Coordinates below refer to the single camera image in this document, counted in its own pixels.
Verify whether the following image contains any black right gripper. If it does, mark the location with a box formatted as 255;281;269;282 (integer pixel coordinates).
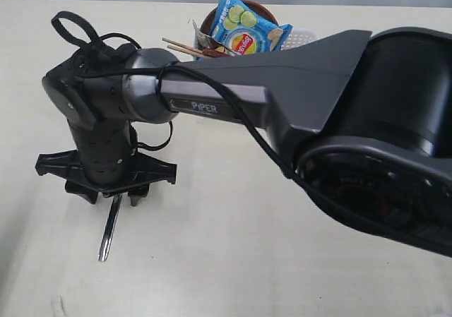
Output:
35;150;176;207

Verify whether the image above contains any silver table knife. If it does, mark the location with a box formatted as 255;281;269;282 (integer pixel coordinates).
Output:
98;193;122;262

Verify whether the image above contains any red-brown wooden spoon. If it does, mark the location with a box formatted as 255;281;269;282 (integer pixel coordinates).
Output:
202;48;230;58

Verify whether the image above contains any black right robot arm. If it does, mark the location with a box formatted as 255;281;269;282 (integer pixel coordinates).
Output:
35;28;451;256

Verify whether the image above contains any lower wooden chopstick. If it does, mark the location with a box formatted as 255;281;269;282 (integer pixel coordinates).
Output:
167;44;206;58

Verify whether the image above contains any wooden chopstick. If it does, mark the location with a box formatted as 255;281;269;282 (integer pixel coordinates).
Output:
167;44;206;58
162;37;202;51

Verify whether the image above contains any upper wooden chopstick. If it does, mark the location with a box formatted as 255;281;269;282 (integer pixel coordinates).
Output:
162;37;202;51

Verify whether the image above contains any white perforated plastic basket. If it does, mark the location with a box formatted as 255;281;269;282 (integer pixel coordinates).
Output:
192;27;320;62

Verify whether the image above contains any blue chips bag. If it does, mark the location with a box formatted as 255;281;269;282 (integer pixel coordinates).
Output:
210;0;292;55

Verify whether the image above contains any brown wooden plate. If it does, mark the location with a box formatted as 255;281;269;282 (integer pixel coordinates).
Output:
201;0;279;56

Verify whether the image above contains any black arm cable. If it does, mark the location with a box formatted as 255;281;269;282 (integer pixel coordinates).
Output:
51;11;357;227

